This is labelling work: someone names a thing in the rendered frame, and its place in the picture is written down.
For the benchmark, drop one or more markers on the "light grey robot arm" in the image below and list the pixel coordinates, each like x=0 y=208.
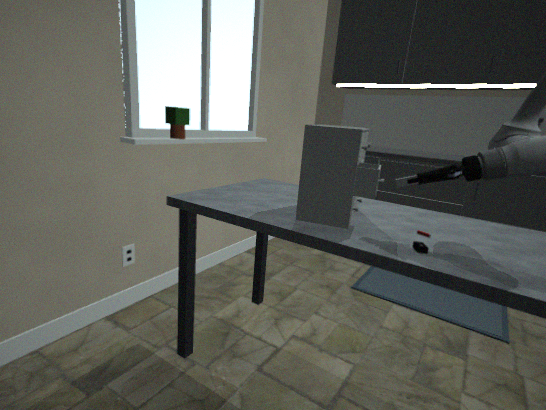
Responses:
x=522 y=156

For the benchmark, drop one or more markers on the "black nine-volt battery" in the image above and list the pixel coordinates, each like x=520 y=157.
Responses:
x=420 y=247

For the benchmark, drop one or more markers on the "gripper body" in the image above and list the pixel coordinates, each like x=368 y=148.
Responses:
x=472 y=171

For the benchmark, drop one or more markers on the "small grey chest of drawers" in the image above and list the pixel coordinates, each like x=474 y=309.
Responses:
x=327 y=176

